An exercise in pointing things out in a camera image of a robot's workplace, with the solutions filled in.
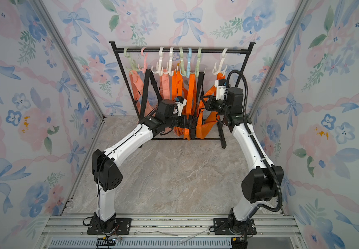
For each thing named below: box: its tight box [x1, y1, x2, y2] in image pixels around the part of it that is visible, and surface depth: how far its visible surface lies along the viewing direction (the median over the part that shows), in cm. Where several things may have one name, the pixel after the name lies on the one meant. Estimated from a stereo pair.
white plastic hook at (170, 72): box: [168, 46, 178, 77], surface depth 76 cm
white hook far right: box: [212, 47, 229, 76], surface depth 78 cm
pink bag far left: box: [129, 70, 145, 102], surface depth 82 cm
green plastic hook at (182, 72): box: [178, 47, 187, 77], surface depth 76 cm
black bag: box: [139, 68, 163, 120], surface depth 83 cm
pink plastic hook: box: [137, 47, 149, 74], surface depth 75 cm
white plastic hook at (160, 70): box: [150, 46, 165, 76], surface depth 76 cm
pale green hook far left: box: [123, 47, 139, 72], surface depth 76 cm
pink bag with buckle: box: [159, 68, 171, 101], surface depth 82 cm
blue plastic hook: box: [186, 47, 192, 79], surface depth 73 cm
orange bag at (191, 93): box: [183, 73, 197, 141], surface depth 80 cm
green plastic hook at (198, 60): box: [195, 47, 202, 78], surface depth 75 cm
